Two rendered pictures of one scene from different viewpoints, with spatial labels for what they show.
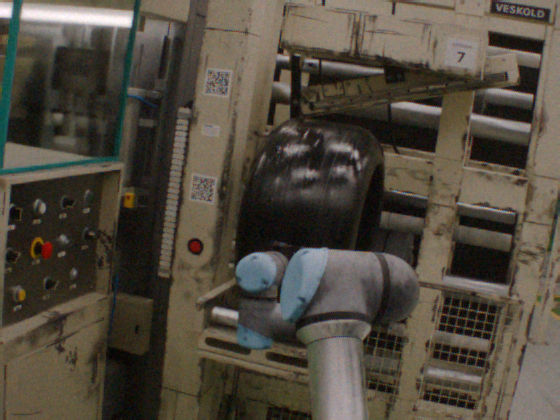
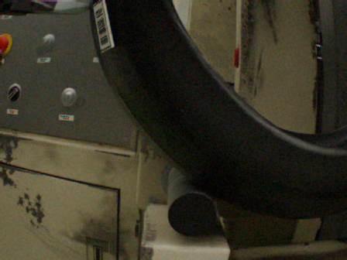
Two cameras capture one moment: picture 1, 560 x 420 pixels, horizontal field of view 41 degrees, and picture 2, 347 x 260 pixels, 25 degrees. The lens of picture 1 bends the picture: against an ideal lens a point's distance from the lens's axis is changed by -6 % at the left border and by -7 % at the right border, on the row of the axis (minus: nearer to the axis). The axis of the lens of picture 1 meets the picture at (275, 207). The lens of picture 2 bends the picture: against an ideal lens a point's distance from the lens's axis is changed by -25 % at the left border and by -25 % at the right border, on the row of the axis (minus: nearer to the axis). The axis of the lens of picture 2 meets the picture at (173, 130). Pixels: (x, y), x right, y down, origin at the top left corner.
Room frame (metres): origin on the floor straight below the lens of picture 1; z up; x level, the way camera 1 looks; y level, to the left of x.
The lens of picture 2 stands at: (1.68, -1.01, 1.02)
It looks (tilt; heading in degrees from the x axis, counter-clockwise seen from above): 3 degrees down; 74
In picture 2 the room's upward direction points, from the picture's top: 6 degrees clockwise
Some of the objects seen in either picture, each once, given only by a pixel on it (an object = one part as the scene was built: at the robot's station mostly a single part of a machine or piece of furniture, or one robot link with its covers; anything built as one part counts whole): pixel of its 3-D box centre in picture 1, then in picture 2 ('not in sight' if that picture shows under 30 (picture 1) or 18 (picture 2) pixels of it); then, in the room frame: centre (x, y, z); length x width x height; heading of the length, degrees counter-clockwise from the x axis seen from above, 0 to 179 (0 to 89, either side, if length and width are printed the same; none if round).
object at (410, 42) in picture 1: (388, 42); not in sight; (2.37, -0.27, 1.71); 0.61 x 0.25 x 0.15; 75
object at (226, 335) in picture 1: (266, 349); (181, 244); (1.98, -0.03, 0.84); 0.36 x 0.09 x 0.06; 75
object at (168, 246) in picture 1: (178, 193); not in sight; (2.16, 0.27, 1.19); 0.05 x 0.04 x 0.48; 165
